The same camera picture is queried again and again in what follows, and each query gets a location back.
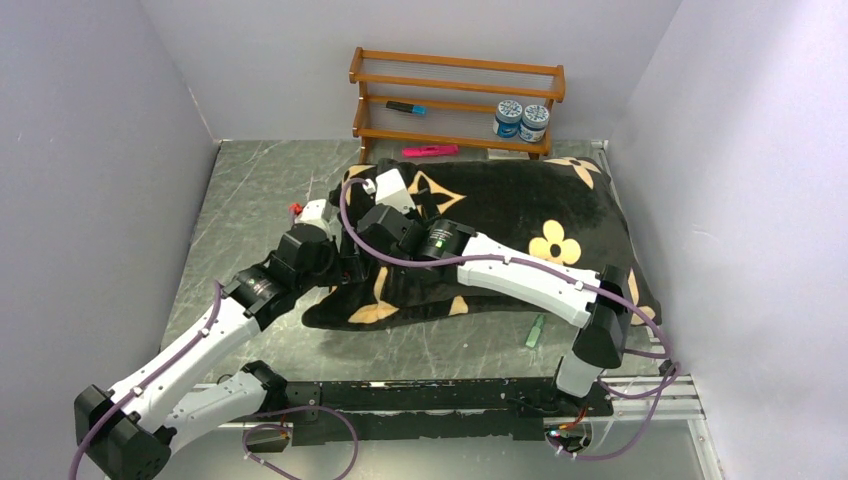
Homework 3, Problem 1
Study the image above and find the black pillowcase with beige flowers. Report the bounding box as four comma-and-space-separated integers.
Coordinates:
301, 157, 662, 331

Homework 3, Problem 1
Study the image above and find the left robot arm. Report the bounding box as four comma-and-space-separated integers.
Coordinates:
67, 220, 349, 479

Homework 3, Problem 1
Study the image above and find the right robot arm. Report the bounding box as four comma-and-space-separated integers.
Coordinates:
343, 205, 636, 415

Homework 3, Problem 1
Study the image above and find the pink highlighter marker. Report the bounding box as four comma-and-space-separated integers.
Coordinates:
402, 145, 460, 158

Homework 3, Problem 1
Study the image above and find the small white cardboard box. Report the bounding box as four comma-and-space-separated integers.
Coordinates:
487, 149, 530, 160

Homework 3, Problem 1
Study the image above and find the blue and black marker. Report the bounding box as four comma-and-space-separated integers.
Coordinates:
385, 101, 427, 116

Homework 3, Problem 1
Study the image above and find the left blue lidded jar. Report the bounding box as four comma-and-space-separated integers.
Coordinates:
492, 99, 523, 139

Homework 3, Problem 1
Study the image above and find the blue lidded jar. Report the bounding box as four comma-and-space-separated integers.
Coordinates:
518, 104, 550, 143
492, 99, 523, 139

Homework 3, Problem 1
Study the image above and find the wooden three-tier shelf rack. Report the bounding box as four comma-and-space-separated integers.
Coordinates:
348, 47, 566, 163

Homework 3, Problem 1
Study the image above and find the green translucent marker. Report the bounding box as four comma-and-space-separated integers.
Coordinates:
524, 314, 545, 349

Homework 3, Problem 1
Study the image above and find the right blue lidded jar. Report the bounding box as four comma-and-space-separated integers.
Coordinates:
518, 104, 550, 143

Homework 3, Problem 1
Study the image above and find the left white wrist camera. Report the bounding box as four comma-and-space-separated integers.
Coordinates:
289, 199, 332, 236

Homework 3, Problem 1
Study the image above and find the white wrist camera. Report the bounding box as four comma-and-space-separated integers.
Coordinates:
363, 169, 416, 215
289, 199, 332, 236

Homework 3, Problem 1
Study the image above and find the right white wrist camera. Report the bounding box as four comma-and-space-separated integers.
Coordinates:
363, 169, 416, 215

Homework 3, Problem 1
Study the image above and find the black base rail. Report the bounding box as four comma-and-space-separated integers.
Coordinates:
285, 377, 613, 446

